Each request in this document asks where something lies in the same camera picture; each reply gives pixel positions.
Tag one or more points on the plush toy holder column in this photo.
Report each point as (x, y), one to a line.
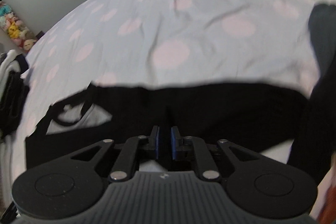
(16, 29)

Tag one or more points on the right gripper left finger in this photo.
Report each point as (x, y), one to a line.
(73, 183)

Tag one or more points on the black garment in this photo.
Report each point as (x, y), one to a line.
(255, 116)

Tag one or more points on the pink dotted bed sheet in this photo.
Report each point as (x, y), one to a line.
(158, 43)

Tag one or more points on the folded clothes stack left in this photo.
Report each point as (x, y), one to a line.
(13, 91)

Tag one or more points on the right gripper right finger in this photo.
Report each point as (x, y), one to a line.
(255, 183)

